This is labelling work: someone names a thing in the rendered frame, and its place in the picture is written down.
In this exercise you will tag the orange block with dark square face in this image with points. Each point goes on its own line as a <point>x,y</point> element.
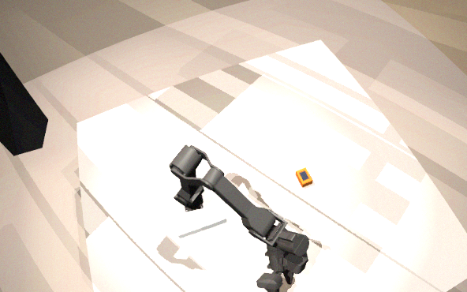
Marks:
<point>303,177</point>

